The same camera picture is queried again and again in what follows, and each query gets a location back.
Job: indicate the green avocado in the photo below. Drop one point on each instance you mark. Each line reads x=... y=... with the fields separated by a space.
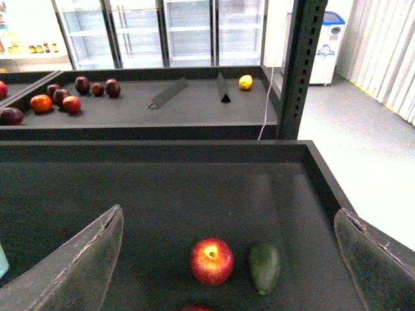
x=265 y=267

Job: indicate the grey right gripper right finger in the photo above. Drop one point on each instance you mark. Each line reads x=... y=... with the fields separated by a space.
x=382 y=269

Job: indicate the orange red tomato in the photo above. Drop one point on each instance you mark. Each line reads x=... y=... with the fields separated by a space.
x=41 y=103

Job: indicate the far black display tray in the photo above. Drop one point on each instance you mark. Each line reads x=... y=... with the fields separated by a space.
x=194 y=113

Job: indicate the black perforated shelf post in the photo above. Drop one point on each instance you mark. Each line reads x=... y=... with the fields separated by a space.
x=305 y=27

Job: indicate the white blue chest freezer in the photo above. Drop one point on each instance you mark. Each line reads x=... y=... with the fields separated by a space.
x=328 y=48

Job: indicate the glass door refrigerator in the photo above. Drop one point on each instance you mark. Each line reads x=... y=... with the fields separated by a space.
x=171 y=33

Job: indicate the jars on white shelf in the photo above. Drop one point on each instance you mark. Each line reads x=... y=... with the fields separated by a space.
x=17 y=48

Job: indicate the yellow lemon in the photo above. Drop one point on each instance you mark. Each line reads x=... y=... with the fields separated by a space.
x=246 y=82

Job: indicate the dark red apple right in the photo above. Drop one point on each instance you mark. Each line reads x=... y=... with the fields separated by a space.
x=112 y=88

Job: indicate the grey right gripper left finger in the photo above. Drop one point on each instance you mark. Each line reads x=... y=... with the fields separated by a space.
x=77 y=275

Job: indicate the white vertical curtain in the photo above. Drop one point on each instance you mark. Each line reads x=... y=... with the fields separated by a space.
x=377 y=53

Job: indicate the red apple front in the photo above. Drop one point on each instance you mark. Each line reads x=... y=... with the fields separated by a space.
x=72 y=104

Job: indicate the black display tray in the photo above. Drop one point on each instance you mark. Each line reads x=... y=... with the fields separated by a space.
x=174 y=194
x=194 y=113

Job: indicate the flat grey divider bar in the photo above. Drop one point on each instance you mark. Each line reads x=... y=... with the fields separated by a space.
x=166 y=95

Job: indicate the dark plum apple middle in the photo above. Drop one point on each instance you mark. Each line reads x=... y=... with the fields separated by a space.
x=59 y=96

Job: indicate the black triangular divider bar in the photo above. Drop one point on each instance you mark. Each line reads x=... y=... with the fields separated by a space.
x=222 y=89

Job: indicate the near black display tray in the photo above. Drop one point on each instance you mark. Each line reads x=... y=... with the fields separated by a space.
x=174 y=194

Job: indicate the red apple far left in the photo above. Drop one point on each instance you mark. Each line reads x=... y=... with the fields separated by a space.
x=3 y=90

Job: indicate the red yellow apple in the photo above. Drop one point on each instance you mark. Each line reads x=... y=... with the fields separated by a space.
x=212 y=261

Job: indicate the red orange mango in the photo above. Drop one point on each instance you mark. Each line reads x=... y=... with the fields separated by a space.
x=195 y=307

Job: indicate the dark red apple back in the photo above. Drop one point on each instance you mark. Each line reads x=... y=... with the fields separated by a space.
x=82 y=85

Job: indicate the light blue plastic basket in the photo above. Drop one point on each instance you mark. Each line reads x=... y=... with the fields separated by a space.
x=4 y=265

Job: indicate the small dark red apple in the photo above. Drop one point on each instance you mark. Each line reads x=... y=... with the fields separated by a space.
x=97 y=89

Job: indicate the dark apple left edge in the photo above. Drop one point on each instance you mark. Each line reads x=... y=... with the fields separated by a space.
x=11 y=116

